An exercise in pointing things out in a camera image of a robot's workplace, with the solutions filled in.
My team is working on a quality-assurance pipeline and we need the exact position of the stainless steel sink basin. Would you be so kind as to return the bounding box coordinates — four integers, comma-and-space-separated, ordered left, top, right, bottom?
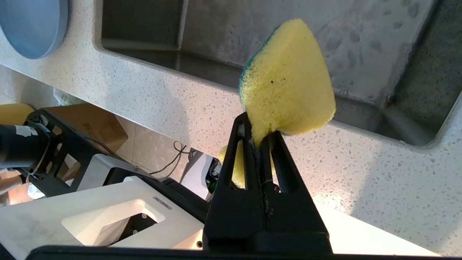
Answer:
95, 0, 462, 147

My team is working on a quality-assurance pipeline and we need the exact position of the thin black loose cable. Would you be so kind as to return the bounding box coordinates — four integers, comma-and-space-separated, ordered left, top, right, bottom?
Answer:
150, 141, 197, 176

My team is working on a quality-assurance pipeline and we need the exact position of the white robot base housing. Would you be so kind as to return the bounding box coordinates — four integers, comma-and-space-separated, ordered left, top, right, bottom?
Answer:
0, 153, 217, 253

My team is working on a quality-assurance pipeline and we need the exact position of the large blue-grey plate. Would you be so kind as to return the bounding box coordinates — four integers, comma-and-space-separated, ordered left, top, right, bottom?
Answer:
0, 0, 69, 60

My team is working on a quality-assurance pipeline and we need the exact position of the yellow rounded object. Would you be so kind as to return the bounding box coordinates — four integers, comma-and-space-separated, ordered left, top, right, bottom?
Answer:
0, 103, 35, 126

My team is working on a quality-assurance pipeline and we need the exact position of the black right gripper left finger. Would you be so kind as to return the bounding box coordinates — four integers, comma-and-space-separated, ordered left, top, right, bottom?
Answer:
203, 112, 267, 251

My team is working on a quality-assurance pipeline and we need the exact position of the white plastic bag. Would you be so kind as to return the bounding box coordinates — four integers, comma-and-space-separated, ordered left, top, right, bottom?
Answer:
53, 88, 85, 106

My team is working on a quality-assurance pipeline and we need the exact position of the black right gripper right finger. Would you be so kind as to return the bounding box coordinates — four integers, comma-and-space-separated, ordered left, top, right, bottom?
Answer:
251, 131, 332, 253

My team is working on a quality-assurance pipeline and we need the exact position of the black robot chassis frame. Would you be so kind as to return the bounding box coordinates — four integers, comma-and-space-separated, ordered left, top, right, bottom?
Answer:
22, 108, 119, 197

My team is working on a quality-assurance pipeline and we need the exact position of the yellow sponge brush with handle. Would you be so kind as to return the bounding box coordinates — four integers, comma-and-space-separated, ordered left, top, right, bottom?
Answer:
217, 19, 337, 190

